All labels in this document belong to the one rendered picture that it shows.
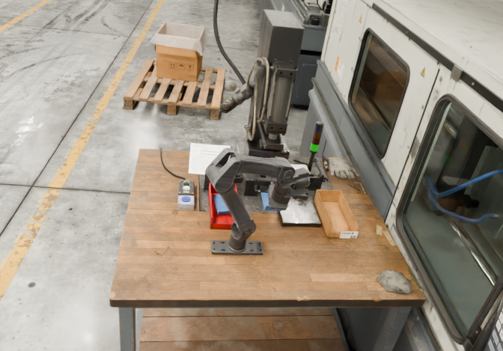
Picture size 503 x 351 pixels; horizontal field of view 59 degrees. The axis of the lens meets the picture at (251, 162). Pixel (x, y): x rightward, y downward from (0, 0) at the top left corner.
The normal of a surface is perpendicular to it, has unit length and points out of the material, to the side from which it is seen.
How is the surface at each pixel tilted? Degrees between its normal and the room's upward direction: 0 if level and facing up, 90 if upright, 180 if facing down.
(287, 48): 90
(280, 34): 90
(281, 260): 0
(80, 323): 0
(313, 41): 90
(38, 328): 0
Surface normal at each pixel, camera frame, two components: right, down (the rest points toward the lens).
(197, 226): 0.13, -0.85
